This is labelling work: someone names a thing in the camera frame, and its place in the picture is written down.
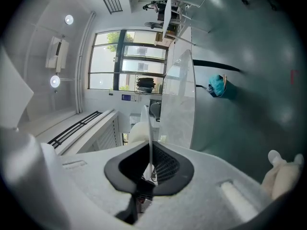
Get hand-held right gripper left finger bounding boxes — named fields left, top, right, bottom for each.
left=59, top=140, right=154, bottom=225

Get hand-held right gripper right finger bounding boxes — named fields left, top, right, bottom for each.
left=136, top=140, right=273, bottom=230

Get white plate of food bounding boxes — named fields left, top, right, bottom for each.
left=129, top=104, right=156, bottom=180

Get white louvered cabinet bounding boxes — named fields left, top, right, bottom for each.
left=78, top=109, right=121, bottom=153

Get white marble table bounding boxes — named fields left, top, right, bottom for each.
left=159, top=48, right=243, bottom=150

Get rack of black trays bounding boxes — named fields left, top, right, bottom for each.
left=135, top=76, right=157, bottom=95

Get teal waste bin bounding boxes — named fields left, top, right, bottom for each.
left=206, top=74, right=238, bottom=101

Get person's white shoe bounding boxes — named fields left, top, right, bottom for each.
left=294, top=153, right=305, bottom=169
left=267, top=149, right=288, bottom=168

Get black framed window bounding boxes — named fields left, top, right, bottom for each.
left=87, top=29, right=169, bottom=96

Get white pipes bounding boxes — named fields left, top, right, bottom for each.
left=75, top=11, right=97, bottom=115

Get cardboard box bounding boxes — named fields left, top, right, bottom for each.
left=153, top=31, right=176, bottom=46

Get white ceiling air conditioner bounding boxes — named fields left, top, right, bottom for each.
left=45, top=35, right=71, bottom=73

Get black standing fan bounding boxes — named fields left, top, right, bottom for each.
left=143, top=21, right=164, bottom=30

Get white folding table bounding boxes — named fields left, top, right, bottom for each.
left=162, top=0, right=193, bottom=41

